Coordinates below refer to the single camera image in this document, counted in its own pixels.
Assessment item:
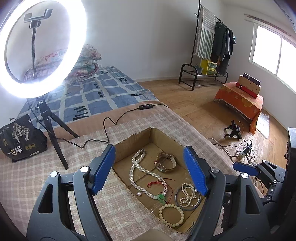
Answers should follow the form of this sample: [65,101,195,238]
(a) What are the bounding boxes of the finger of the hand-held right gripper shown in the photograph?
[233,161,287,186]

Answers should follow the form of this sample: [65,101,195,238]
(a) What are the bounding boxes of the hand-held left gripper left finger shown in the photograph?
[26,144,116,241]

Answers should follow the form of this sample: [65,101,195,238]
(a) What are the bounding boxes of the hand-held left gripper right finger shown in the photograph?
[183,146,270,241]

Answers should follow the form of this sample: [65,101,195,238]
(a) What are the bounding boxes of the thin pearl necklace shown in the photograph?
[179,183,201,207]

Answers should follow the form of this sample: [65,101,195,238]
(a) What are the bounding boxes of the brown strap wrist watch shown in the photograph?
[154,152,177,174]

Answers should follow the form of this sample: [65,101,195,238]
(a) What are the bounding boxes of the cream beaded bracelet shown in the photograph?
[158,203,185,226]

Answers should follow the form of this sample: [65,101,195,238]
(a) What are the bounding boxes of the cardboard box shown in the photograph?
[111,127,208,234]

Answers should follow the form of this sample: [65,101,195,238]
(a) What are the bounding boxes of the red string jade pendant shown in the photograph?
[136,177,176,205]

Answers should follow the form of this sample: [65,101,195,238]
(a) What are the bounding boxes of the power strip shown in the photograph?
[236,144,253,159]

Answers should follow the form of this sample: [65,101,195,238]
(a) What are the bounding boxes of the metal bangle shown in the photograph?
[174,186,201,211]

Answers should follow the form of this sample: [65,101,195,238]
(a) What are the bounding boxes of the black device on floor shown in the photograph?
[224,120,243,140]

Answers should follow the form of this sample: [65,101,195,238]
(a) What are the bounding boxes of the clear plastic sheet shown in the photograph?
[255,112,270,139]

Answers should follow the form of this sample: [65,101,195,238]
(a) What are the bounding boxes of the black tripod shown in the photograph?
[35,98,79,170]

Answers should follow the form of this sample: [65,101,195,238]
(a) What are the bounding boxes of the orange cloth covered table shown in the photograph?
[214,81,264,136]

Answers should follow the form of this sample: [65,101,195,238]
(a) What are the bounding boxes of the red flat box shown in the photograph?
[236,82,259,99]

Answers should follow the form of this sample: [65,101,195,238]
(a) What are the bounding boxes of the blue patterned bedsheet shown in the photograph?
[17,66,160,130]

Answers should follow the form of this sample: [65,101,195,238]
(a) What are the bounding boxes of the tan gift box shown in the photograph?
[238,75,262,94]

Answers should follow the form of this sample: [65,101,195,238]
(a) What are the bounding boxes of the black snack bag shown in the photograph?
[0,113,48,163]

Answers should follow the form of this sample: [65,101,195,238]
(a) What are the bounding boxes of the dark flat box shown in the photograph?
[243,73,261,86]

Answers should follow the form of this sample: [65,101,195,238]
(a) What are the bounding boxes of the yellow box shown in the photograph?
[200,59,218,76]

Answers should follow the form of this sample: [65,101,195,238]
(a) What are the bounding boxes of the folded floral quilt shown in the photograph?
[24,44,102,81]

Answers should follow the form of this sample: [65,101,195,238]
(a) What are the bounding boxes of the window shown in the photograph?
[248,22,296,91]

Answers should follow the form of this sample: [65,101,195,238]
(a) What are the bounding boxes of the dark hanging clothes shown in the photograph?
[210,22,236,76]

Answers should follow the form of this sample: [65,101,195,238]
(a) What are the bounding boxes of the striped towel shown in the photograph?
[194,6,216,59]

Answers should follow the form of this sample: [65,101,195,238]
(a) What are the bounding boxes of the black garment rack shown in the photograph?
[179,0,234,91]

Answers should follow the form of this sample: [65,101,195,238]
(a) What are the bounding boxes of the black phone holder gooseneck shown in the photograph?
[24,9,53,80]

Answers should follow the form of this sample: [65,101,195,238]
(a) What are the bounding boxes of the thick pearl necklace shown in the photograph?
[129,149,168,199]

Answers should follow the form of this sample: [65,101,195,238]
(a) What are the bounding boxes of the black ring light cable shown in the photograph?
[55,102,169,149]

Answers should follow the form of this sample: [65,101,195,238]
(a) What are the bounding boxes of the white ring light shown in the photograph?
[0,0,87,99]

